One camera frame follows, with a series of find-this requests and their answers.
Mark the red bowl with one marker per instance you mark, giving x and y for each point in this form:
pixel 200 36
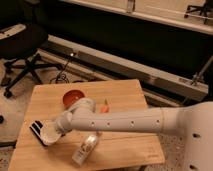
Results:
pixel 71 97

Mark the clear plastic bottle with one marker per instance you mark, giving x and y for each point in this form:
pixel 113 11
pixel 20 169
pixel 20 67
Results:
pixel 85 149

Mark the black office chair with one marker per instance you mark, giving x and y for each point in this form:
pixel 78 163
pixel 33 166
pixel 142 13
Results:
pixel 18 46

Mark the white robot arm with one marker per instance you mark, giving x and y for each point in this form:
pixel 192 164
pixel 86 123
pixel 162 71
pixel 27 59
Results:
pixel 194 122

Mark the orange carrot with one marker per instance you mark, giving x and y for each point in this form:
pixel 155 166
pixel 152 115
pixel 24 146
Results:
pixel 105 107

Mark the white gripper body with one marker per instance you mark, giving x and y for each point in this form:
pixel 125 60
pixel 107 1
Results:
pixel 63 123

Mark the metal tripod stand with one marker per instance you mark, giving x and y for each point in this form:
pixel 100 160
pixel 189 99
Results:
pixel 198 77

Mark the black white striped box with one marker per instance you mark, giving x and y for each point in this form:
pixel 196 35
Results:
pixel 36 129

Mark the white ceramic cup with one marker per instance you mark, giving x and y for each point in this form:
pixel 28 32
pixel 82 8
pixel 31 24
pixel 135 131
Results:
pixel 48 134

